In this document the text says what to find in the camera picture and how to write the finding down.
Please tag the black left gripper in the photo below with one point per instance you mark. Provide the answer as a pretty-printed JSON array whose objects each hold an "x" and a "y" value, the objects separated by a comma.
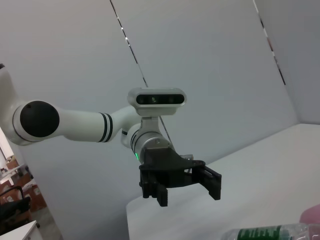
[{"x": 165, "y": 170}]

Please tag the clear green-label water bottle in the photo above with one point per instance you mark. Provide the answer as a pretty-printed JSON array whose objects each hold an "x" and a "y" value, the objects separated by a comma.
[{"x": 260, "y": 232}]

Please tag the pink toy peach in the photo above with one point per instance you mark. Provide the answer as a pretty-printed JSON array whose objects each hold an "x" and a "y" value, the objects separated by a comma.
[{"x": 312, "y": 215}]

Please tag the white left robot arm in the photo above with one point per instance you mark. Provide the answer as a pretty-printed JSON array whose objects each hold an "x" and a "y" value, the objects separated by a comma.
[{"x": 82, "y": 125}]

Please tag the white office desk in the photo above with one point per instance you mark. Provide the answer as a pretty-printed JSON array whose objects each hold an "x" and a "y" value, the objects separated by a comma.
[{"x": 17, "y": 231}]

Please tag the brown cardboard box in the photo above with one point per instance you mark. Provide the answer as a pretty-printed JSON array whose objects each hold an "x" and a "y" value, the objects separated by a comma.
[{"x": 37, "y": 197}]

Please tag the black office chair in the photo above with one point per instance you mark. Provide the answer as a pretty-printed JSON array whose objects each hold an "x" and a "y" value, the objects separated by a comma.
[{"x": 15, "y": 205}]

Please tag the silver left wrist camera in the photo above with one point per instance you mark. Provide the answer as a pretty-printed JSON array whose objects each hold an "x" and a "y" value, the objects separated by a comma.
[{"x": 157, "y": 100}]

